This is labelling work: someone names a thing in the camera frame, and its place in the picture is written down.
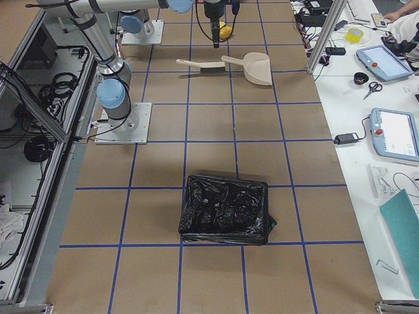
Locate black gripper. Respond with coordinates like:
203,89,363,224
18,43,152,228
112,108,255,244
204,0,227,48

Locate yellow toy trash piece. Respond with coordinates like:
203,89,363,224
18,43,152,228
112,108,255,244
219,22,232,41

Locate beige hand brush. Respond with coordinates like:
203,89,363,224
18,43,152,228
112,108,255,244
175,59,225,71

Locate beige plastic dustpan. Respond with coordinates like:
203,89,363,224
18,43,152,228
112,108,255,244
221,52,272,86

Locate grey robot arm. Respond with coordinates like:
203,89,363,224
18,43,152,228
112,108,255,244
120,9,155,39
25,1,198,131

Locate black bag lined bin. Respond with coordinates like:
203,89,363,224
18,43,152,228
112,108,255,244
178,175,277,246

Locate yellow tape roll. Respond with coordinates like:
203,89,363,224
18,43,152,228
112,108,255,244
345,27,364,44

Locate small black bowl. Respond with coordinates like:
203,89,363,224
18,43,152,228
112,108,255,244
353,72,369,86

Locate black power adapter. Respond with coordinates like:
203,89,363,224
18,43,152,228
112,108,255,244
333,133,360,145

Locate far teach pendant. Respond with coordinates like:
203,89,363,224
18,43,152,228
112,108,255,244
355,45,414,81

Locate teach pendant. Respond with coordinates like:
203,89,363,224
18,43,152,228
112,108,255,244
355,45,414,81
369,108,418,163

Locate near teach pendant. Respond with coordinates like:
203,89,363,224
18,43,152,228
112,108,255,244
369,108,418,163

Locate teal folder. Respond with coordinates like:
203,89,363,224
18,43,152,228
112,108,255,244
380,189,418,298

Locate metal allen key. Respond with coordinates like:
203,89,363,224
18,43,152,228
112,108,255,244
376,259,399,274

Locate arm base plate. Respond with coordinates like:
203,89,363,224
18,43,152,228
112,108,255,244
94,103,152,145
121,20,164,46

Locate aluminium frame post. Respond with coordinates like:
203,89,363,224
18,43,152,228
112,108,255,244
306,0,347,74

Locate black handled scissors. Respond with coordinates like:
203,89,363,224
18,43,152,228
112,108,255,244
363,81,383,100

